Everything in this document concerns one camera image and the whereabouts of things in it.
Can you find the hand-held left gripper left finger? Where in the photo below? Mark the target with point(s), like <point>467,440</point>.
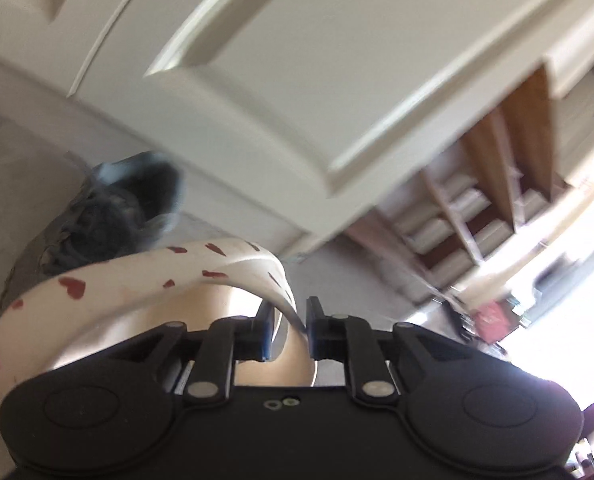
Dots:
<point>264,332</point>

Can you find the white cabinet door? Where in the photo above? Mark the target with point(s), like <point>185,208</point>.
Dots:
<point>327,60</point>

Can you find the white clog with red hearts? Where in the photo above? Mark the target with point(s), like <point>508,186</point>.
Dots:
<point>102,285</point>

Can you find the wooden shoe rack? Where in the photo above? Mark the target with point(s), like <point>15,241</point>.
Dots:
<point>522,125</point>

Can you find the grey lace-up sneaker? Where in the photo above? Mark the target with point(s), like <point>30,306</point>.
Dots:
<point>112,210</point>

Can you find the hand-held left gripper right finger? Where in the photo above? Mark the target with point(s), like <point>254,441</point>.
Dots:
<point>317,340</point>

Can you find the pink printed bag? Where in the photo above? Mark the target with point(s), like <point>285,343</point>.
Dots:
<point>492,320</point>

